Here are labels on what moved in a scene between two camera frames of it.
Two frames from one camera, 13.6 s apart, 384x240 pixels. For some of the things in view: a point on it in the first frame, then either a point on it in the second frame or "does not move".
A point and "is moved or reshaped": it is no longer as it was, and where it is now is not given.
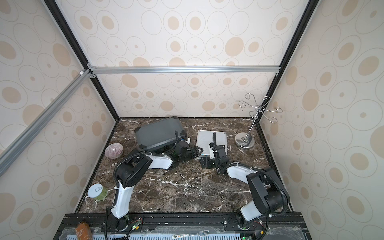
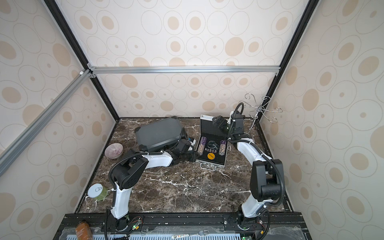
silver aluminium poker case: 204,138 is moved or reshaped
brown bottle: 83,231 does not move
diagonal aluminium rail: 18,145 does not move
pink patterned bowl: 113,150 does not move
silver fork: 201,233 does not move
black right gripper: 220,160 → 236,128
